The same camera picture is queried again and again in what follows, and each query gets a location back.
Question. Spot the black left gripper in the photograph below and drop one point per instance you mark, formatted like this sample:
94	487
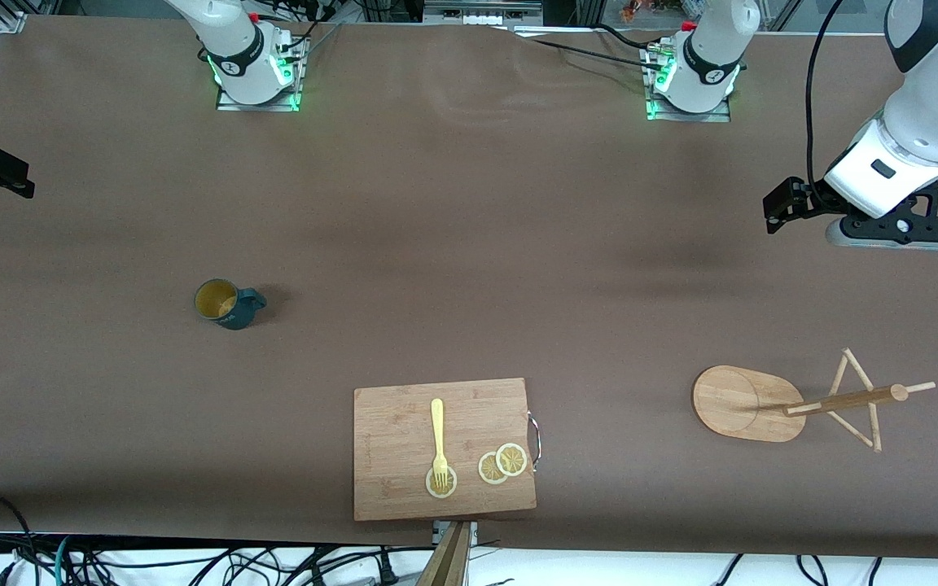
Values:
813	198

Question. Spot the dark teal mug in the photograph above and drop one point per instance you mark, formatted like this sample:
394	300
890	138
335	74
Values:
216	299

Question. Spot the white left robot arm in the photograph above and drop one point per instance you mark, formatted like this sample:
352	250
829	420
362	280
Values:
925	122

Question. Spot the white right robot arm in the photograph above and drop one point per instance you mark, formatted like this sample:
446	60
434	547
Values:
233	41

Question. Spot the wooden cup rack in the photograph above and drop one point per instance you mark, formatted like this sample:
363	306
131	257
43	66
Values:
738	403

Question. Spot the brown table mat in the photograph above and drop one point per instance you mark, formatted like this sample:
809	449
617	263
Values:
469	244

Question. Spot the grey power strip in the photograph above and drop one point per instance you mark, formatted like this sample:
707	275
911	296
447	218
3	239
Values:
481	12

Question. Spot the yellow plastic fork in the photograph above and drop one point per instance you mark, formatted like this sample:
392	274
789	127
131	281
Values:
437	423

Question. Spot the lemon slice under fork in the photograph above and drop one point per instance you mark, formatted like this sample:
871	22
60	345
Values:
450	483

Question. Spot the bamboo cutting board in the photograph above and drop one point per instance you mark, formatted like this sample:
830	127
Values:
396	439

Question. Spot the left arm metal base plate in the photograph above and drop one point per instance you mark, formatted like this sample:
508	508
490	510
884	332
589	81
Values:
689	117

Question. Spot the aluminium frame profile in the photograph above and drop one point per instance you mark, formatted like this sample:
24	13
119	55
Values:
11	18

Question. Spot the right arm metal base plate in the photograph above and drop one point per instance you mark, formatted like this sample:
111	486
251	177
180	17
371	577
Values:
257	107

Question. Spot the wooden camera stand beam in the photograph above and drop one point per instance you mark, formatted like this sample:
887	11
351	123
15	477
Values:
449	566

